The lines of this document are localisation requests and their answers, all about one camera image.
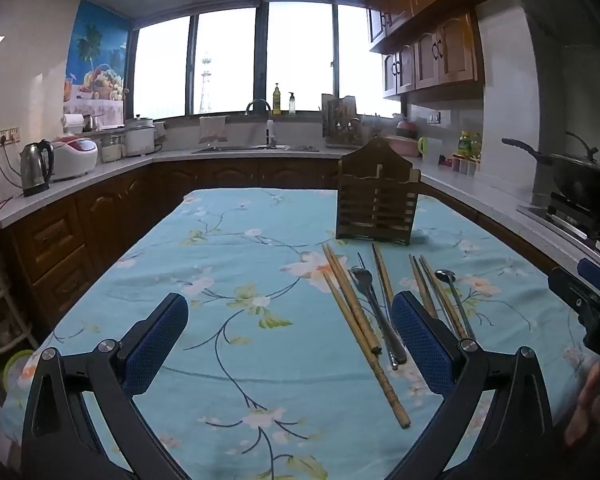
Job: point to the pink green pot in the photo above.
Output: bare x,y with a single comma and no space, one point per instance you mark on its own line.
406,129

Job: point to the steel sink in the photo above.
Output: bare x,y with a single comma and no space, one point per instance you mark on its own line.
255,148

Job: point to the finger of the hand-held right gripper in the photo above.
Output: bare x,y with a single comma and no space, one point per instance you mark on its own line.
597,275
575,292

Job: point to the wooden cabinets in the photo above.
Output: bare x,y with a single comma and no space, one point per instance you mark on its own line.
55,240
445,55

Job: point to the white metal rack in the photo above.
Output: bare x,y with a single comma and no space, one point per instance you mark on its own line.
0,285

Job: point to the small white jar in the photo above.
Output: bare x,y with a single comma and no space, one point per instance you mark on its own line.
112,151

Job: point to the clear pump bottle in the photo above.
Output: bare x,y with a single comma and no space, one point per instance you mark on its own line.
292,106

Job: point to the wooden lower cabinets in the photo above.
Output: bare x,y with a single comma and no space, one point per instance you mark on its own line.
55,240

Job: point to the brown wooden chopstick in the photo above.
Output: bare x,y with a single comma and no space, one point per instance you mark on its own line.
442,295
422,285

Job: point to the steel fork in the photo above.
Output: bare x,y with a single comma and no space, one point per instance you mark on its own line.
360,276

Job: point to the steel spoon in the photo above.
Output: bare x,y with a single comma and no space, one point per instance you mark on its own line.
445,275

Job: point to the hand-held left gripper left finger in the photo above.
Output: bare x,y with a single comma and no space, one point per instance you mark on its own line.
155,345

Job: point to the paper towel roll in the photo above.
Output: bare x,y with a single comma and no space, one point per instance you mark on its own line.
72,123

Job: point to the kitchen window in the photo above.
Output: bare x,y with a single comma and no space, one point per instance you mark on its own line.
230,60

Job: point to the wall power outlet strip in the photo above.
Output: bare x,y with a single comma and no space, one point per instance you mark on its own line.
2,137

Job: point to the pink basin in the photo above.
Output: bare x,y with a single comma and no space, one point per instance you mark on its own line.
402,146

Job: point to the yellow cap beverage bottle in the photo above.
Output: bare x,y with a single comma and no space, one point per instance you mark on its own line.
464,145

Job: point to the wooden utensil holder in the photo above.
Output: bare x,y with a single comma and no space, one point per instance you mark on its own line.
375,200

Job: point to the hanging dish towel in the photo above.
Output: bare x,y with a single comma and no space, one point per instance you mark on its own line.
212,130

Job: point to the chrome faucet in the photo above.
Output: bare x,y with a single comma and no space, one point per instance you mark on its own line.
269,130

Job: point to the white red rice cooker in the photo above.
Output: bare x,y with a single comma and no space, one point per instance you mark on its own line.
75,157

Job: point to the seasoning jar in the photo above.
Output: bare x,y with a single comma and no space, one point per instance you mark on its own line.
473,168
464,168
455,167

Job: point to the cooking oil bottle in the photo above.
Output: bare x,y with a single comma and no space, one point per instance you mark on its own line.
476,146

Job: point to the blue floral tablecloth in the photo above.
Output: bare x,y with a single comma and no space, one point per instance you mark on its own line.
260,240

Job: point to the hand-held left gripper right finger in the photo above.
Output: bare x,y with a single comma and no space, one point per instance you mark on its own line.
422,345

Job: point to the gas stove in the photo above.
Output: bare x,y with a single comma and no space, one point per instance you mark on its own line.
570,220

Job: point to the bamboo chopstick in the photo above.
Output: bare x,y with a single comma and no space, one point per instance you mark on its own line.
354,295
386,385
347,295

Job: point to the black wok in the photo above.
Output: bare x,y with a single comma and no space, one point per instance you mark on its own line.
585,180

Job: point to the wooden upper cabinets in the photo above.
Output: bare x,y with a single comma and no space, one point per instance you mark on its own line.
445,55

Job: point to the dark wooden chopstick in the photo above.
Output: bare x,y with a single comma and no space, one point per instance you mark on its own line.
386,270
380,270

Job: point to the wall switch plate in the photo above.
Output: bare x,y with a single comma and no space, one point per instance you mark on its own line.
434,118

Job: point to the white kitchen countertop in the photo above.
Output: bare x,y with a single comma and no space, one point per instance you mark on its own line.
105,172

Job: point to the tropical fruit wall poster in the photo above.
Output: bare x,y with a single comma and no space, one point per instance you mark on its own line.
97,60

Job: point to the white slow cooker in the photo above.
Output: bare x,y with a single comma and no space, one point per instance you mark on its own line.
140,137

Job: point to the person's right hand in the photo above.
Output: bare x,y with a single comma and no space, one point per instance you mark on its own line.
585,405

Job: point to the green plastic lid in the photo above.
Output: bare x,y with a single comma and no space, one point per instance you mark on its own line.
17,367

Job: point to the steel electric kettle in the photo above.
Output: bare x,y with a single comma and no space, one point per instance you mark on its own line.
34,170

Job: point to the yellow dish soap bottle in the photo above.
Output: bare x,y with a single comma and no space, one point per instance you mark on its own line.
277,102

